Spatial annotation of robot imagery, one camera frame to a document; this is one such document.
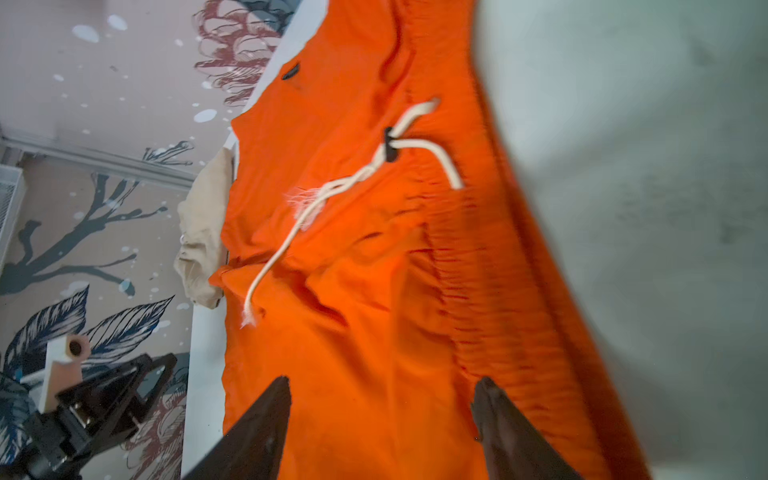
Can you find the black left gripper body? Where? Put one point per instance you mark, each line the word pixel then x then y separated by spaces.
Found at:
pixel 58 449

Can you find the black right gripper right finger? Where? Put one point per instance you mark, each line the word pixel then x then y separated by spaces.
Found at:
pixel 513 447

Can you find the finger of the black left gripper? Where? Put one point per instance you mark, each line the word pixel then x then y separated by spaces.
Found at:
pixel 107 409

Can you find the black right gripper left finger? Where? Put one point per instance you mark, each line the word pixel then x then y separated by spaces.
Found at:
pixel 253 448

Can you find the beige shorts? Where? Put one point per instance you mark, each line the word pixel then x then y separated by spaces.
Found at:
pixel 201 216

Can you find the orange shorts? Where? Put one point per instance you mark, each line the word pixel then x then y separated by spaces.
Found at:
pixel 384 259

